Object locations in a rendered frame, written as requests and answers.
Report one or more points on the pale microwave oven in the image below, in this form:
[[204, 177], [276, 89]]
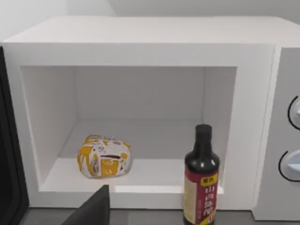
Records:
[[150, 58]]

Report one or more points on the pale microwave knob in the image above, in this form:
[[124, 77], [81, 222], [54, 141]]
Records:
[[295, 112], [291, 165]]

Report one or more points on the dark bottle with red label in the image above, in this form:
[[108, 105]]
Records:
[[201, 178]]

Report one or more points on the black microwave door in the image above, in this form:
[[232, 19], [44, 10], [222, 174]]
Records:
[[10, 152]]

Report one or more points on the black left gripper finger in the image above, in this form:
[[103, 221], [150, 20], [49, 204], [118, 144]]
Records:
[[96, 208]]

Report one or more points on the yellow and white wrapped package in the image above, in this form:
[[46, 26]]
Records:
[[104, 156]]

